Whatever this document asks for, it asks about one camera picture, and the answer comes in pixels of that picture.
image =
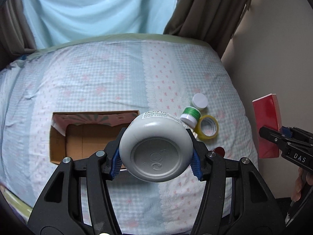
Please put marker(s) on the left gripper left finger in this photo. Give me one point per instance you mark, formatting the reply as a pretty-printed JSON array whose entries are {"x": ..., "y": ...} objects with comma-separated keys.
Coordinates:
[{"x": 58, "y": 210}]

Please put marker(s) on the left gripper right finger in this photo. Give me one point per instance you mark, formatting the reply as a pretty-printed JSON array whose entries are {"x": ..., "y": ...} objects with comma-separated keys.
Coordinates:
[{"x": 236, "y": 198}]

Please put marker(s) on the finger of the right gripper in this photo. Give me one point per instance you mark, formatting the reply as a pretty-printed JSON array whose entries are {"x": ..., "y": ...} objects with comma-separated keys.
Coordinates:
[{"x": 271, "y": 139}]

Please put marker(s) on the red cosmetics box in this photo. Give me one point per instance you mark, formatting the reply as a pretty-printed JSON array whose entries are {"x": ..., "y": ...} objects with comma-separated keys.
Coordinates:
[{"x": 267, "y": 114}]

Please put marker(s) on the red silver jar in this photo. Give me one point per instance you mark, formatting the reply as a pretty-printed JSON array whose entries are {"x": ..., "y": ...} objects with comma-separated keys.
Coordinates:
[{"x": 220, "y": 151}]

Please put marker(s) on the yellow tape roll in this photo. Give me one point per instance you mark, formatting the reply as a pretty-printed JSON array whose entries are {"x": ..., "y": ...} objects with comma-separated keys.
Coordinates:
[{"x": 207, "y": 128}]

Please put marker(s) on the white cap pill bottle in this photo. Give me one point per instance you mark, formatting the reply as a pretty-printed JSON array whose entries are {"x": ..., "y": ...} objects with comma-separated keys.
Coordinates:
[{"x": 199, "y": 101}]

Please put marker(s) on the green label white jar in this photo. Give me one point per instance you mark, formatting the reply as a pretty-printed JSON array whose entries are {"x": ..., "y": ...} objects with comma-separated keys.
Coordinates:
[{"x": 190, "y": 116}]

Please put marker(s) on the white round plastic bottle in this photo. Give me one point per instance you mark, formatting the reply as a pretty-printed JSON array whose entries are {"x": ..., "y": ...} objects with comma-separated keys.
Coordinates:
[{"x": 156, "y": 147}]

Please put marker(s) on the person right hand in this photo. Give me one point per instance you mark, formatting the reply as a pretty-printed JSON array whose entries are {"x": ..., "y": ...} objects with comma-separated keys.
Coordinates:
[{"x": 296, "y": 193}]

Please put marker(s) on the open cardboard box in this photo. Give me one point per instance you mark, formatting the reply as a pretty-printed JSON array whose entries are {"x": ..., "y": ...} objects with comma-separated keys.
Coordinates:
[{"x": 80, "y": 134}]

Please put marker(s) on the dark brown curtain right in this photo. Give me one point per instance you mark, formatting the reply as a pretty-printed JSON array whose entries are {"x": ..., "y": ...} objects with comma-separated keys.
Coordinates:
[{"x": 212, "y": 21}]

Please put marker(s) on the dark brown curtain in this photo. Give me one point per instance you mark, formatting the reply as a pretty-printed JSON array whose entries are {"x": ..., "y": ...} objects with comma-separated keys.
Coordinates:
[
  {"x": 212, "y": 21},
  {"x": 16, "y": 36}
]

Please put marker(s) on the checkered floral bed quilt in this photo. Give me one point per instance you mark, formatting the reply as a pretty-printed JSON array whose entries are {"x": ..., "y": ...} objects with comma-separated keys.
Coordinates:
[{"x": 112, "y": 74}]

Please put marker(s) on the dark brown curtain left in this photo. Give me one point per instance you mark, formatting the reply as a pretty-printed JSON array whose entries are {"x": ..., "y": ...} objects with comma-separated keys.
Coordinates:
[{"x": 16, "y": 36}]

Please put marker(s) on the light blue sheer curtain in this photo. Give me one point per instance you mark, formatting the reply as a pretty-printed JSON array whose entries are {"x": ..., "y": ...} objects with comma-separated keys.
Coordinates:
[{"x": 54, "y": 22}]

